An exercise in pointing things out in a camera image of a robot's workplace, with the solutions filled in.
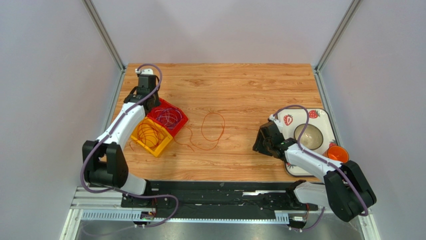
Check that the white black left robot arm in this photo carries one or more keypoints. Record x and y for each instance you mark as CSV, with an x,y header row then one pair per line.
x,y
104,163

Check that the beige ceramic bowl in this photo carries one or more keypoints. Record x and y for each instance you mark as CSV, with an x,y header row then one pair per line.
x,y
312,138

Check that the strawberry pattern tray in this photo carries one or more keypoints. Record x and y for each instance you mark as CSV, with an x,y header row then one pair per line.
x,y
289,119

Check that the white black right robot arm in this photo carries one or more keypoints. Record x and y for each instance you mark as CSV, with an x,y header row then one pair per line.
x,y
344,188

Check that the orange round object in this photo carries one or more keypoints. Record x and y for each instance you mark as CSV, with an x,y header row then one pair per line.
x,y
337,153

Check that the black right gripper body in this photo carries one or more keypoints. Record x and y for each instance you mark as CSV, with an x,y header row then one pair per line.
x,y
262,141

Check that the yellow plastic bin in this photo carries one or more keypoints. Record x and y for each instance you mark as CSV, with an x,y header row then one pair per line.
x,y
151,136

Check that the red plastic bin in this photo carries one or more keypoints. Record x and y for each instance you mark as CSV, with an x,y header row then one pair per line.
x,y
170,117

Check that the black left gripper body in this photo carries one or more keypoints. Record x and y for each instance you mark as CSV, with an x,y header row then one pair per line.
x,y
156,102

